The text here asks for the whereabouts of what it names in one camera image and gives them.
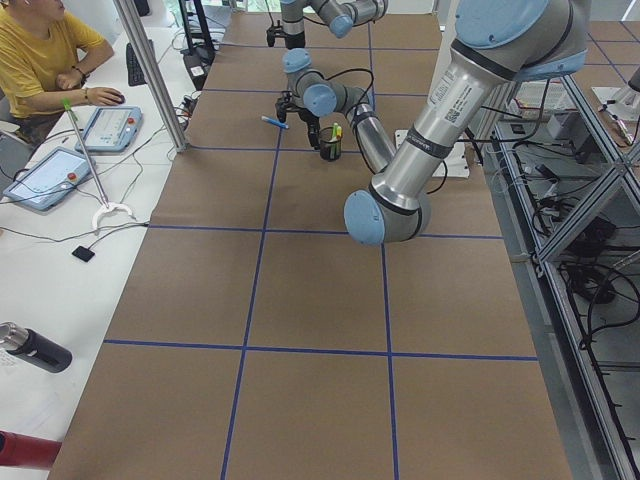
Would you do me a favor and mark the teach pendant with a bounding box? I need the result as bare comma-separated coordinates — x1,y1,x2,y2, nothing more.
3,147,91,212
82,105,143,154

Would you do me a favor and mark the blue highlighter pen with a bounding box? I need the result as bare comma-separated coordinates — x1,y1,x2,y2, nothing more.
261,115,289,130

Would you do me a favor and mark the red bottle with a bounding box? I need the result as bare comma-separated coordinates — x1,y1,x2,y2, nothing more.
1,431,62,470

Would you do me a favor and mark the black keyboard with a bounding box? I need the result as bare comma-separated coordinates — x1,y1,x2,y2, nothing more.
125,43,146,87

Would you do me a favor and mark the aluminium frame post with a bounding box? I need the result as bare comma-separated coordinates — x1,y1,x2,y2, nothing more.
113,0,187,152

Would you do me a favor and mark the person in yellow shirt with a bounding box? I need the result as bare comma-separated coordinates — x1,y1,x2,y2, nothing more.
1,1,123,146

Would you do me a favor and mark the black thermos bottle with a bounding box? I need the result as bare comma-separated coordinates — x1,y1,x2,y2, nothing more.
1,322,73,373

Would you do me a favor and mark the aluminium frame rail structure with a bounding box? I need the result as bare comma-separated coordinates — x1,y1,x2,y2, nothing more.
479,19,640,480

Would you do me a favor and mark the black braided cable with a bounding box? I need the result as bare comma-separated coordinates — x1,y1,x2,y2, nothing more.
319,68,377,109

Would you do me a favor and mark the near teach pendant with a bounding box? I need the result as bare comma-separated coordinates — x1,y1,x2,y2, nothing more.
3,147,91,212

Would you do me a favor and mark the black mesh pen cup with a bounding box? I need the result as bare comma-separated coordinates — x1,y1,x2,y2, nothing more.
319,127,342,162

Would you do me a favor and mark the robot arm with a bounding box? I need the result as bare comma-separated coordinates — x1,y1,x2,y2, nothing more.
266,0,388,50
280,0,591,245

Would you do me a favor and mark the green highlighter pen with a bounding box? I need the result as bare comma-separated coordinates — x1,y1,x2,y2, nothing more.
331,122,340,141

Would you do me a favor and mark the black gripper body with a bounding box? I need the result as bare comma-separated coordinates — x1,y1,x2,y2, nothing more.
279,90,312,114
268,22,286,39

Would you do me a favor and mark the small black square pad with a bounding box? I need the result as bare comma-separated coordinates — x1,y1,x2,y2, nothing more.
71,245,95,263

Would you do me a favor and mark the far teach pendant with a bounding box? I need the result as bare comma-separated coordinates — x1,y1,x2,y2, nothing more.
82,105,143,154

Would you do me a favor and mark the reacher grabber stick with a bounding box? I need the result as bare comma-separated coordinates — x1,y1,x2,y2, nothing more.
62,98,136,232

